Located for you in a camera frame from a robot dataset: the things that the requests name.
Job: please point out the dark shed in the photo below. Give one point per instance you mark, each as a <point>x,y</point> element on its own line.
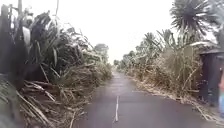
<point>211,76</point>

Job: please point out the grey asphalt road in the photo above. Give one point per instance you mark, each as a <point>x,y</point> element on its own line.
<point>136,110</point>

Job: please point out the thicket of dry leafy plants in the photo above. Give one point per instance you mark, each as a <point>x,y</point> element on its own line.
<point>166,63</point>
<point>50,56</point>

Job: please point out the tall spiky-crowned tree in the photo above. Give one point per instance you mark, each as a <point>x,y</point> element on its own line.
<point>191,13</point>

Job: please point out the pale thin stick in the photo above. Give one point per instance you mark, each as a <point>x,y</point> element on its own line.
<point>116,108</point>

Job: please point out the person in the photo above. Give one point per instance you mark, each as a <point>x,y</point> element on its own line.
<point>221,96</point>

